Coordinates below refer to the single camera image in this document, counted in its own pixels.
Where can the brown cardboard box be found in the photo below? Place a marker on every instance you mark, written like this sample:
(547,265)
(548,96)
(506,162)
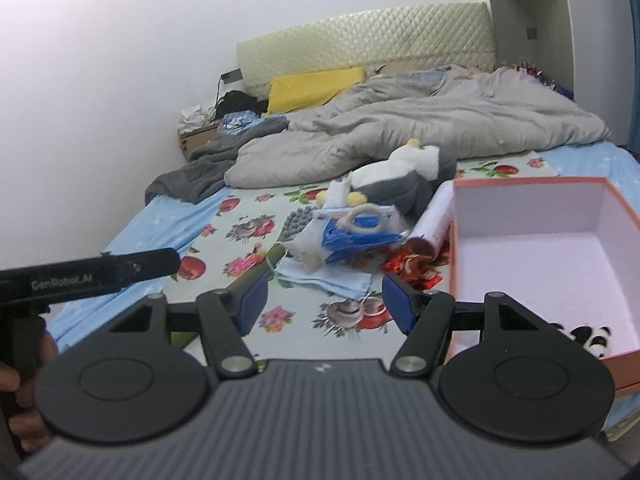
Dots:
(190,141)

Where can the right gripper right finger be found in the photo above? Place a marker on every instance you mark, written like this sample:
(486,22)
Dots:
(425,319)

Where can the person's left hand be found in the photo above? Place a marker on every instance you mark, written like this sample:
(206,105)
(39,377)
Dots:
(26,425)

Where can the light blue cloth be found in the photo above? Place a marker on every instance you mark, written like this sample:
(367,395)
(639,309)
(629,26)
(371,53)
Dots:
(340,280)

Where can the green massage brush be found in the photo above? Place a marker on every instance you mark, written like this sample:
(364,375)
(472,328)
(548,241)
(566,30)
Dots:
(263,262)

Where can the blue patterned cloth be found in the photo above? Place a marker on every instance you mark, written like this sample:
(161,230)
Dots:
(235,122)

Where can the light blue bedsheet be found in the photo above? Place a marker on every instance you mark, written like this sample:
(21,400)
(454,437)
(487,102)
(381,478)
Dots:
(168,223)

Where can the red shiny wrapper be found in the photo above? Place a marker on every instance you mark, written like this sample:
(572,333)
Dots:
(419,271)

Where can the floral printed mat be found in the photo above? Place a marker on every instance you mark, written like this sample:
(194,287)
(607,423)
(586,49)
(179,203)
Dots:
(298,322)

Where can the white wardrobe cabinet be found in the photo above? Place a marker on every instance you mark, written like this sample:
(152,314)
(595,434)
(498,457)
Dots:
(589,48)

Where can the dark grey blanket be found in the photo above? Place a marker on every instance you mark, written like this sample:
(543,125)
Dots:
(203,175)

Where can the grey duvet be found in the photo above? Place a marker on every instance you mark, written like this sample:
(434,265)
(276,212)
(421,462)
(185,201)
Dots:
(468,114)

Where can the white crumpled cloth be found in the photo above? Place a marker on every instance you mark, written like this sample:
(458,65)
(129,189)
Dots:
(196,117)

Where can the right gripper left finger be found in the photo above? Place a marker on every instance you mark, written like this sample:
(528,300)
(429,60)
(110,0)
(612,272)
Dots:
(226,316)

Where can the black clothing pile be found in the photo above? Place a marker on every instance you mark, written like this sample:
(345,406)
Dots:
(238,101)

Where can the panda plush toy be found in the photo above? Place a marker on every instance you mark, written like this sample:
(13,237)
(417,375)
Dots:
(596,340)

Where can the yellow pillow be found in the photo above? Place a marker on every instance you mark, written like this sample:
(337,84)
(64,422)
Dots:
(291,93)

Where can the penguin plush toy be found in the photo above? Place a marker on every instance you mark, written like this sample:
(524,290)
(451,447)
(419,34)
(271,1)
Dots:
(407,180)

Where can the cream quilted headboard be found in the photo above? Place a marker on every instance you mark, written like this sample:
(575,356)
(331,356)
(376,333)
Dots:
(437,33)

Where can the pink cardboard box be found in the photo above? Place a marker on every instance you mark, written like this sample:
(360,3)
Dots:
(565,247)

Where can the white lint roller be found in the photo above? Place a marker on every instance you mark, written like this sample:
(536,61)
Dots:
(431,230)

